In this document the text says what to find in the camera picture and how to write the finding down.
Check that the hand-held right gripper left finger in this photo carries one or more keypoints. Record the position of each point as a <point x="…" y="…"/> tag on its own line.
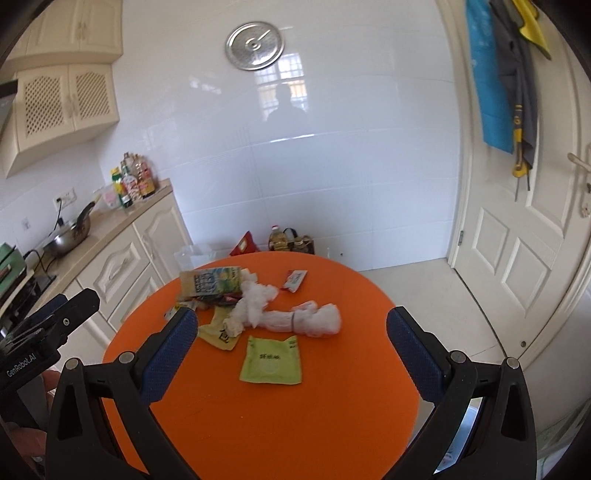
<point x="171" y="350"/>

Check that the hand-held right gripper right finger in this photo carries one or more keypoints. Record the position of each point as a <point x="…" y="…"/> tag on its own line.
<point x="415" y="355"/>

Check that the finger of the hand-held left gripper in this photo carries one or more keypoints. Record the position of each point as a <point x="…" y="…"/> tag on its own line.
<point x="78" y="304"/>
<point x="48" y="305"/>

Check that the green sachet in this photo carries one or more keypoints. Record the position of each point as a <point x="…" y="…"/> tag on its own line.
<point x="270" y="362"/>

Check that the banded white tissue bundle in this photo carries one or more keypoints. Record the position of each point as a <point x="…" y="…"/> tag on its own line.
<point x="318" y="319"/>

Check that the red white snack packet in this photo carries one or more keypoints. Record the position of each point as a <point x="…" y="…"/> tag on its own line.
<point x="295" y="280"/>

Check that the person's left hand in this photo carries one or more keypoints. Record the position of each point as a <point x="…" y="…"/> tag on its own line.
<point x="51" y="385"/>

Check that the black stove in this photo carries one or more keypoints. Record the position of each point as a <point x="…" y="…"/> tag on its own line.
<point x="37" y="282"/>

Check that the yellow packet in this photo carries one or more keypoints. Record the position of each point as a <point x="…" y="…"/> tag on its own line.
<point x="213" y="333"/>

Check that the green kitchen appliance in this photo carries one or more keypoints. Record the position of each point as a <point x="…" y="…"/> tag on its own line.
<point x="9" y="263"/>

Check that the cream base cabinets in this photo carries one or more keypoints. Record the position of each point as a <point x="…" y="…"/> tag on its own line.
<point x="120" y="263"/>

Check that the metal wok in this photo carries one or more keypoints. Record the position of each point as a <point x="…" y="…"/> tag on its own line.
<point x="69" y="237"/>

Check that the dark crumpled wrapper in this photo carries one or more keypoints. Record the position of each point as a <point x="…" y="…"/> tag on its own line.
<point x="217" y="301"/>

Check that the brown green drink pouch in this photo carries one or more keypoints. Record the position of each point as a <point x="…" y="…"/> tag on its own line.
<point x="210" y="282"/>

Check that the clear plastic container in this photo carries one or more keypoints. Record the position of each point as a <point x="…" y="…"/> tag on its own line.
<point x="191" y="258"/>

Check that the orange round table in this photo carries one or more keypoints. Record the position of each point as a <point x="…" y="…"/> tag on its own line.
<point x="323" y="415"/>

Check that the pink white plastic bag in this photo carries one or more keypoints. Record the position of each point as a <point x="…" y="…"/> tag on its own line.
<point x="110" y="198"/>

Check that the red white rice bag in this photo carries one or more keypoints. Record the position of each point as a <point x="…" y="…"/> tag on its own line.
<point x="244" y="243"/>

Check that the cluster of condiment bottles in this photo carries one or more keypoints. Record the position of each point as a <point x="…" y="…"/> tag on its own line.
<point x="134" y="182"/>

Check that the white panel door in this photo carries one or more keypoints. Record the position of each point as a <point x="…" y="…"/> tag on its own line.
<point x="508" y="240"/>

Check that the cooking oil bottle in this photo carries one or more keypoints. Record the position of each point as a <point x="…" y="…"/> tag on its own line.
<point x="276" y="240"/>

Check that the cream lattice door cabinet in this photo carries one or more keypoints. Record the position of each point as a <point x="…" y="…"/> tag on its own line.
<point x="46" y="106"/>

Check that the range hood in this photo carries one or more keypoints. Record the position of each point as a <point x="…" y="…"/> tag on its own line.
<point x="5" y="106"/>

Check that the blue apron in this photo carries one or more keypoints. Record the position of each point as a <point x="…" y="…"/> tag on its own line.
<point x="489" y="92"/>

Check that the grey apron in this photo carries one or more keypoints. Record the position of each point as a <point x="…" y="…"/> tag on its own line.
<point x="519" y="78"/>

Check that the round metal lid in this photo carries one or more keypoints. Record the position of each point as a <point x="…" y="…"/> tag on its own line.
<point x="254" y="46"/>

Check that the yellow cloth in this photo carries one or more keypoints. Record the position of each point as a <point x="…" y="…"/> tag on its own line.
<point x="535" y="32"/>

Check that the wall socket with plug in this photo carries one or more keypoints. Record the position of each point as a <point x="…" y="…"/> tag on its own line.
<point x="64" y="197"/>

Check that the cream wall cabinet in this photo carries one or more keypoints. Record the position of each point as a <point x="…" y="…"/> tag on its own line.
<point x="69" y="27"/>

